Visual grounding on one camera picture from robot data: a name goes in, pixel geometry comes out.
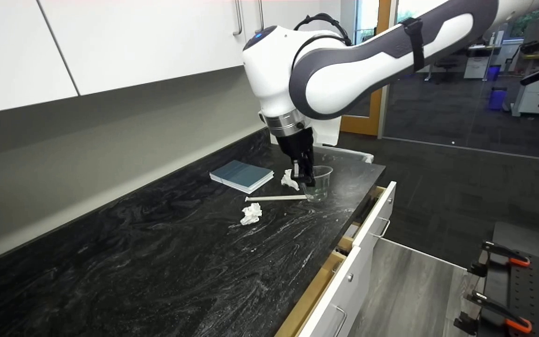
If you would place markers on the right cabinet handle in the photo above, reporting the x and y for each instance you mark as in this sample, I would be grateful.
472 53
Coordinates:
259 10

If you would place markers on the white stick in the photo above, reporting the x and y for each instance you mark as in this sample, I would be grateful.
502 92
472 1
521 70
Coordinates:
277 197

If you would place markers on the left cabinet handle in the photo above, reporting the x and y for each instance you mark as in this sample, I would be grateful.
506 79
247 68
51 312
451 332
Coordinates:
238 19

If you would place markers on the middle white cabinet door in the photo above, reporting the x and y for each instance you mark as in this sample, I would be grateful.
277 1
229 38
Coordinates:
118 44

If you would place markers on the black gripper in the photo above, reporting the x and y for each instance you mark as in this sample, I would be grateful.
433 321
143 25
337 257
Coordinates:
300 151

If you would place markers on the orange black clamp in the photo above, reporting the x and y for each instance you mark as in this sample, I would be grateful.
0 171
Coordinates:
494 315
498 255

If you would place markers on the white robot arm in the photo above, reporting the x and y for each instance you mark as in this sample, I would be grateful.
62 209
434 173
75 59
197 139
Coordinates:
302 77

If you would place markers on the blue book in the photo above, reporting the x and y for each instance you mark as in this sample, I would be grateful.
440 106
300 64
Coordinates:
242 177

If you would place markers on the upper orange black clamp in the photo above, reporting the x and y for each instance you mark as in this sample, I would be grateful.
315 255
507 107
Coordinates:
498 255

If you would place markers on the lower orange black clamp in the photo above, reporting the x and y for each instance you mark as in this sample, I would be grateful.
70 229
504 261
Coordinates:
494 315

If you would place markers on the cabinet handle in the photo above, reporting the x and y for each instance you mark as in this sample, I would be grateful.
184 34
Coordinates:
238 19
259 10

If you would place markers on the open white drawer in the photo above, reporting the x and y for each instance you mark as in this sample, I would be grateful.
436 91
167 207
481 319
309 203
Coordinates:
375 287

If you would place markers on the wooden door frame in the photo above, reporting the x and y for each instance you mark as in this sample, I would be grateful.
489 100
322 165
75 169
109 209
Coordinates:
365 115

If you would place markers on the white crumpled paper lower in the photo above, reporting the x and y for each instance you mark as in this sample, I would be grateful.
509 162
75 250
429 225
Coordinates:
251 214

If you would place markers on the black perforated board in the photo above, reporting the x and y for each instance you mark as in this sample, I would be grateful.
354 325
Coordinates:
519 291

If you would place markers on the left white cabinet door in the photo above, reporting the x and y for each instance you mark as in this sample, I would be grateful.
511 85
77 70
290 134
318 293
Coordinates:
30 64

